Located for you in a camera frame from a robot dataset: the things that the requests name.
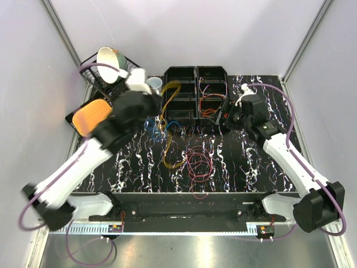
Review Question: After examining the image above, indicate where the white and green bowl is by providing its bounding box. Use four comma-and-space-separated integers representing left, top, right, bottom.
97, 47, 127, 84

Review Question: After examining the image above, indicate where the orange cable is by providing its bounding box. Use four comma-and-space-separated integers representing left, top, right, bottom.
201, 94, 228, 118

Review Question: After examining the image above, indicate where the yellow cable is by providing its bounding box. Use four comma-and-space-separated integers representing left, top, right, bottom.
159, 80, 186, 170

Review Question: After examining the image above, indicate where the white measuring cup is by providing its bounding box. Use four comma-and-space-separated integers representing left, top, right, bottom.
146, 76, 163, 95

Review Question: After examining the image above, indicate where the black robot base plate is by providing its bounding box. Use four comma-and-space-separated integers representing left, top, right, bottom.
88, 192, 287, 234

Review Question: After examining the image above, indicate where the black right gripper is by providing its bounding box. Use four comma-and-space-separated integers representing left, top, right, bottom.
209, 98, 251, 132

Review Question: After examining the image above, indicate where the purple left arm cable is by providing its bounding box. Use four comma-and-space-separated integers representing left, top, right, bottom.
18, 63, 125, 231

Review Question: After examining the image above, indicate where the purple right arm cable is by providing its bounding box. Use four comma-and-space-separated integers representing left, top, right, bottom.
249, 83, 348, 235

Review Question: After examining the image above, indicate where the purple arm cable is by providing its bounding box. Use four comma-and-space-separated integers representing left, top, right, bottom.
249, 83, 348, 235
18, 63, 125, 231

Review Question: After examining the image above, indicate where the blue cable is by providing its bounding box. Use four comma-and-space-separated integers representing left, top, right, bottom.
147, 118, 185, 140

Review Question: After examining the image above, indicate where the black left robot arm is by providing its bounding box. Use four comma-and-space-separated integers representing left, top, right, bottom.
22, 90, 162, 231

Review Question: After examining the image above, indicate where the white cable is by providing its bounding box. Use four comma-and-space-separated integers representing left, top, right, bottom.
197, 78, 228, 100

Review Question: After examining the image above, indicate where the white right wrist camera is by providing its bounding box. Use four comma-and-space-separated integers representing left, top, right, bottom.
235, 83, 255, 107

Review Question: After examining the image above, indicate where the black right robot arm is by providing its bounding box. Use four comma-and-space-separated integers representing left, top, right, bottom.
218, 94, 346, 233

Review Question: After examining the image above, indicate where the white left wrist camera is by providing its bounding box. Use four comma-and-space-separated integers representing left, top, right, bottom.
118, 68, 153, 95

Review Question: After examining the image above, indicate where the black wire dish rack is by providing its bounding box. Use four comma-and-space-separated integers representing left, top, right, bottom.
80, 52, 140, 101

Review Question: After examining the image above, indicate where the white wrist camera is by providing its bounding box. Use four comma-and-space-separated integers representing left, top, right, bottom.
235, 83, 255, 107
118, 68, 153, 95

